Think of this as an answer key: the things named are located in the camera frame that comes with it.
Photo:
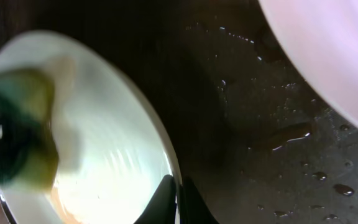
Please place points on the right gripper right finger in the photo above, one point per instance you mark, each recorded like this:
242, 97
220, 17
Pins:
192, 208

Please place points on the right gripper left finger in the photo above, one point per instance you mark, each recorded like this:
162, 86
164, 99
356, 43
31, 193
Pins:
162, 206

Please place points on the white plate bottom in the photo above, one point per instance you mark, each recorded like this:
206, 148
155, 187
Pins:
114, 150

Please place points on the white plate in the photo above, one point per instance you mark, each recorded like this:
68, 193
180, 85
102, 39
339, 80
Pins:
114, 150
320, 37

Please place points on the green yellow sponge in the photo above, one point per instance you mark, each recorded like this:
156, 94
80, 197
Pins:
28, 154

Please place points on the white plate top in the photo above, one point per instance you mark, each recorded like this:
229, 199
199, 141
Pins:
320, 37

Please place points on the brown serving tray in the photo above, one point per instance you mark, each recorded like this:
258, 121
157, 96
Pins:
260, 145

